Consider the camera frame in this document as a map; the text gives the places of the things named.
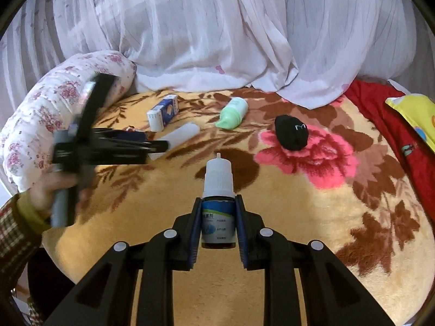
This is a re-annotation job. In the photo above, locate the white cylindrical tube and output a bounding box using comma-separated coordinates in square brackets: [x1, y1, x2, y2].
[148, 122, 201, 161]

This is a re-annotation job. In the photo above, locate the person left hand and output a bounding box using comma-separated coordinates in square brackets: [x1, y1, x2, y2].
[29, 166, 78, 219]

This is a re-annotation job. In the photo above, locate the green white bottle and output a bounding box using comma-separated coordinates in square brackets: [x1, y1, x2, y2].
[215, 97, 248, 130]

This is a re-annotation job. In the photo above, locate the yellow floral plush blanket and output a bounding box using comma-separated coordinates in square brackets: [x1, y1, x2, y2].
[43, 88, 434, 325]

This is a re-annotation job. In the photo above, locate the red knitted ornament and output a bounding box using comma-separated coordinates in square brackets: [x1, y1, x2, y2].
[122, 126, 144, 133]

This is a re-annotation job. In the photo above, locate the plaid sleeve forearm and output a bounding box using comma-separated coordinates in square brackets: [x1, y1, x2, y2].
[1, 191, 50, 325]

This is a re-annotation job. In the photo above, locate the white sheer curtain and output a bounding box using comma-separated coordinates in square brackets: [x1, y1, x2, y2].
[1, 0, 434, 113]

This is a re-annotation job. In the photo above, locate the floral rolled quilt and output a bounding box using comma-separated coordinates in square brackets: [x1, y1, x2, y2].
[1, 51, 136, 192]

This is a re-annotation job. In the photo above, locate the red cloth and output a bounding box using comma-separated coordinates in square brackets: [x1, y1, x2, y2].
[344, 80, 434, 219]

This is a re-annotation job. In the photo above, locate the yellow cartoon pillow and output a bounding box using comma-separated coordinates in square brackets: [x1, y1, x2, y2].
[385, 93, 435, 151]

